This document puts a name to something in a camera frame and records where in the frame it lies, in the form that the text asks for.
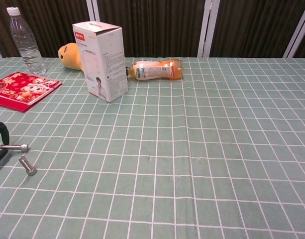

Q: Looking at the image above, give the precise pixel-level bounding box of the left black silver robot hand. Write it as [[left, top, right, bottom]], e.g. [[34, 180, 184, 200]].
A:
[[0, 121, 10, 164]]

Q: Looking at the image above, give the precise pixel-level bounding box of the orange drink bottle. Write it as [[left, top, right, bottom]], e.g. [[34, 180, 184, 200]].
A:
[[125, 58, 184, 81]]

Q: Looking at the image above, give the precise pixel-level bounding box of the metal socket head screw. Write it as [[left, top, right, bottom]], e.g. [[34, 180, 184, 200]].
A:
[[0, 143, 30, 152], [18, 156, 38, 177]]

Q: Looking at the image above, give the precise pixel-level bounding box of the red printed packet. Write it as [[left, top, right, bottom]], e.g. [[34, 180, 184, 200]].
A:
[[0, 71, 63, 113]]

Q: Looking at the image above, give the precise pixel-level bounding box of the green checked tablecloth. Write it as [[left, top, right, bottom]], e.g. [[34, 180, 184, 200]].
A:
[[0, 56, 305, 239]]

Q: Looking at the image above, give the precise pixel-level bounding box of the white cardboard product box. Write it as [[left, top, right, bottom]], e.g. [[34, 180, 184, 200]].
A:
[[72, 21, 129, 103]]

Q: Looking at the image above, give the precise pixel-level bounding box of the clear plastic water bottle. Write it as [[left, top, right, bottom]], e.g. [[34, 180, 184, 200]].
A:
[[6, 6, 48, 75]]

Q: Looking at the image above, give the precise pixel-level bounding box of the yellow plush toy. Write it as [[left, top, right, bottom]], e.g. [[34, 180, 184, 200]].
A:
[[58, 42, 85, 73]]

